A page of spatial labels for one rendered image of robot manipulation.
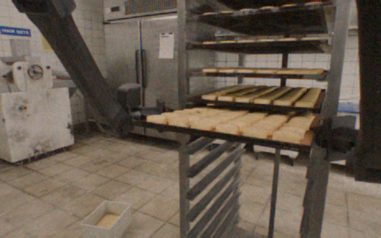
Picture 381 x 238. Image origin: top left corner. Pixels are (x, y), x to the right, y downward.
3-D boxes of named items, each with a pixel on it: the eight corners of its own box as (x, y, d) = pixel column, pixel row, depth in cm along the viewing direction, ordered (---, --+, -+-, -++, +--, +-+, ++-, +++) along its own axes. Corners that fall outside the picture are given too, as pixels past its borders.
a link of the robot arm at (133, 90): (98, 128, 71) (123, 135, 68) (95, 89, 66) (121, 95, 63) (125, 115, 81) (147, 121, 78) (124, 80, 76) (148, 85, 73)
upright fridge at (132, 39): (213, 138, 398) (216, 1, 352) (184, 155, 321) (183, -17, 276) (145, 126, 466) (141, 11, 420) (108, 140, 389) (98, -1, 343)
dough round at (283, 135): (272, 145, 46) (273, 134, 46) (271, 139, 51) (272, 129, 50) (301, 147, 45) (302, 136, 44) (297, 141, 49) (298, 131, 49)
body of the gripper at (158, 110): (162, 128, 83) (139, 130, 81) (161, 98, 81) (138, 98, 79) (164, 133, 77) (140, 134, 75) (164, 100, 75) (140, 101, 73)
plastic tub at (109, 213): (111, 251, 157) (109, 229, 154) (82, 245, 162) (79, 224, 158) (132, 222, 186) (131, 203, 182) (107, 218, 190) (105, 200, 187)
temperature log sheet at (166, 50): (173, 58, 305) (173, 32, 298) (173, 58, 303) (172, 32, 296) (159, 58, 316) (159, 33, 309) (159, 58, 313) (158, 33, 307)
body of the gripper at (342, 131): (350, 114, 56) (382, 120, 49) (344, 157, 58) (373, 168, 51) (326, 115, 54) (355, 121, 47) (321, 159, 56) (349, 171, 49)
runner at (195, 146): (192, 154, 87) (192, 147, 86) (185, 154, 88) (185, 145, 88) (247, 120, 141) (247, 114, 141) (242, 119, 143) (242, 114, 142)
